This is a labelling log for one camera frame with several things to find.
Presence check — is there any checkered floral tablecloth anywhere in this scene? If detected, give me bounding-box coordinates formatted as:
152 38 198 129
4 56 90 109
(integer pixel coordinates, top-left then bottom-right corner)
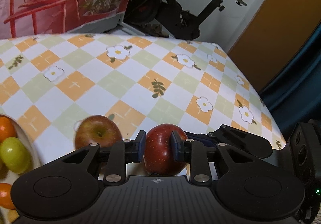
1 34 285 163

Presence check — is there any bright red apple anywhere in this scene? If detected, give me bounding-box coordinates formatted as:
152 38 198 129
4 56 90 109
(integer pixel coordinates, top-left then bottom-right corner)
144 123 188 176

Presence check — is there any orange wooden door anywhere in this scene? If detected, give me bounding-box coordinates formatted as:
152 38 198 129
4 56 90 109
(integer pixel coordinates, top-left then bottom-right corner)
229 0 320 91

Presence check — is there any dark red apple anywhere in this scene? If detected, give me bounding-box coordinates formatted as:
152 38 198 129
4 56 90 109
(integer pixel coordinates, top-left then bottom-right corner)
75 115 122 149

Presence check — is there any orange tangerine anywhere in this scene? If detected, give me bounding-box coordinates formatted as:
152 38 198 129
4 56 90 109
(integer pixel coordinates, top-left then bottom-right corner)
0 116 17 142
0 183 15 210

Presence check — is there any green apple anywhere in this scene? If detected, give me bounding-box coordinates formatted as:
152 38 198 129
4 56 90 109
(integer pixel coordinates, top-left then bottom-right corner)
1 137 31 175

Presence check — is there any black exercise bike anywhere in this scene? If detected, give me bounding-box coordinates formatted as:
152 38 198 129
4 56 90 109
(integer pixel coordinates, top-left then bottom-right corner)
123 0 255 41

